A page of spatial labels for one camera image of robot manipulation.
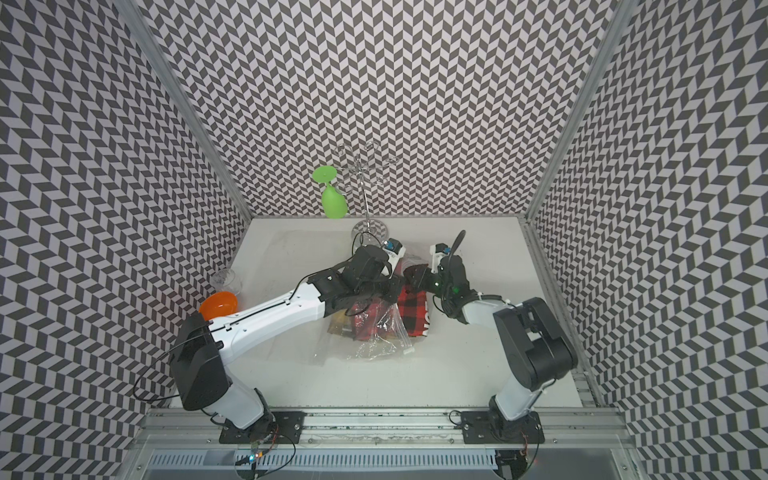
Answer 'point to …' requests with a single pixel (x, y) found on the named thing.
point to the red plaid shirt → (406, 314)
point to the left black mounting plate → (266, 430)
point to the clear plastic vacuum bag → (334, 347)
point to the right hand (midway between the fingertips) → (408, 275)
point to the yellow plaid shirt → (342, 324)
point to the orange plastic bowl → (217, 304)
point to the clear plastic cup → (225, 280)
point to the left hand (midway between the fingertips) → (404, 285)
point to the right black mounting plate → (485, 427)
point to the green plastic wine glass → (333, 201)
